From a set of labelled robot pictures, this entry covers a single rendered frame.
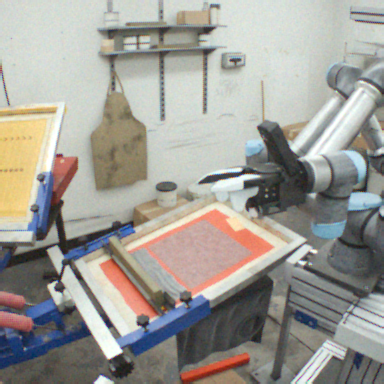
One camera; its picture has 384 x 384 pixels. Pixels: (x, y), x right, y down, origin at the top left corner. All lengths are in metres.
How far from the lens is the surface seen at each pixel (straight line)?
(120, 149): 3.44
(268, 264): 1.42
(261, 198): 0.70
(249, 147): 1.49
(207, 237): 1.63
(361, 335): 1.15
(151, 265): 1.53
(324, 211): 0.83
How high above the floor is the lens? 1.94
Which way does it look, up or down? 25 degrees down
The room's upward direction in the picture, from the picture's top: straight up
